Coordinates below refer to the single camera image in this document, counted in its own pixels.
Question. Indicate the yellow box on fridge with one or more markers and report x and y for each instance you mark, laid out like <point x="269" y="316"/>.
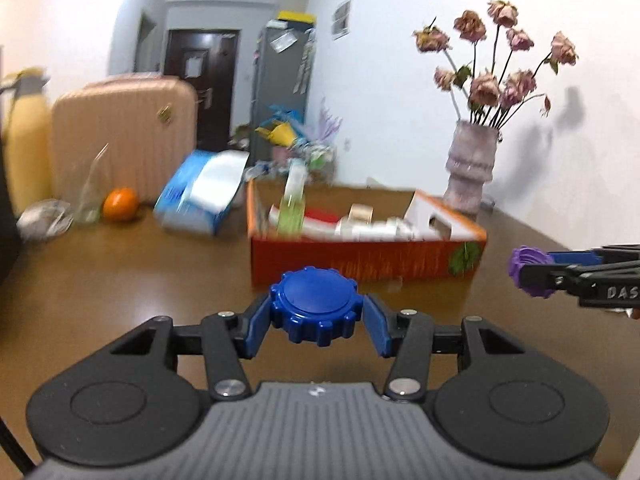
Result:
<point x="294" y="16"/>

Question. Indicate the red white lint brush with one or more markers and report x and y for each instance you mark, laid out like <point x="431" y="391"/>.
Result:
<point x="319" y="224"/>

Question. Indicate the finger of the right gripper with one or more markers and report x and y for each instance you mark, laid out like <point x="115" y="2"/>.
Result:
<point x="563" y="278"/>
<point x="608" y="254"/>

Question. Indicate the green spray bottle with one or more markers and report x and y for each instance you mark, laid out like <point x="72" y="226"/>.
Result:
<point x="292" y="204"/>

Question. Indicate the purple jar lid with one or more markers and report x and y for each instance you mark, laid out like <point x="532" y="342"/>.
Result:
<point x="527" y="267"/>

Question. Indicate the pink suitcase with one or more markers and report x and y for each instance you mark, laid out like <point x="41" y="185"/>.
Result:
<point x="141" y="127"/>

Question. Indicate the wire storage rack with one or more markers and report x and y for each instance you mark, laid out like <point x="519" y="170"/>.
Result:
<point x="320" y="160"/>

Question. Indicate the red cardboard box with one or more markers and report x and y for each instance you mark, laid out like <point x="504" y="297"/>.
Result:
<point x="449" y="245"/>

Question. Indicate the dried pink flower bouquet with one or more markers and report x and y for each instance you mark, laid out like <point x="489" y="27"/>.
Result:
<point x="489" y="89"/>

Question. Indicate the blue jar lid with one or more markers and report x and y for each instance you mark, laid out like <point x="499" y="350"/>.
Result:
<point x="315" y="305"/>

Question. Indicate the pink textured vase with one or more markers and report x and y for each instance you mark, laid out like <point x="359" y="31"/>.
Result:
<point x="470" y="163"/>

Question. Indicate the orange fruit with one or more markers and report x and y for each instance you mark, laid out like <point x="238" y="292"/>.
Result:
<point x="121" y="205"/>

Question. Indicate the dark brown door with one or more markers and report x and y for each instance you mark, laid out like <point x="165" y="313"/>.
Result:
<point x="206" y="59"/>

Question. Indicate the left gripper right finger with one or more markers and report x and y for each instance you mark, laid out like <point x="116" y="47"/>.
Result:
<point x="410" y="338"/>

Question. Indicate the blue tissue pack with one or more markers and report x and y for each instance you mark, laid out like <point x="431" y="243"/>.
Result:
<point x="198" y="196"/>

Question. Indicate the grey refrigerator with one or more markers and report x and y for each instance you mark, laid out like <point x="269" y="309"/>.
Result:
<point x="278" y="78"/>

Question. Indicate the yellow watering can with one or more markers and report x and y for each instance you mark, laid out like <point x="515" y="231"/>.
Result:
<point x="278" y="133"/>

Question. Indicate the clear glass cup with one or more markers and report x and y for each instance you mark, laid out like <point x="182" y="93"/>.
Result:
<point x="90" y="197"/>

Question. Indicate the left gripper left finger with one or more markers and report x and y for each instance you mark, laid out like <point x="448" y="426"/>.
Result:
<point x="223" y="339"/>

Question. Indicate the person's right hand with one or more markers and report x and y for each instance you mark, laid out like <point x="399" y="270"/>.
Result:
<point x="634" y="313"/>

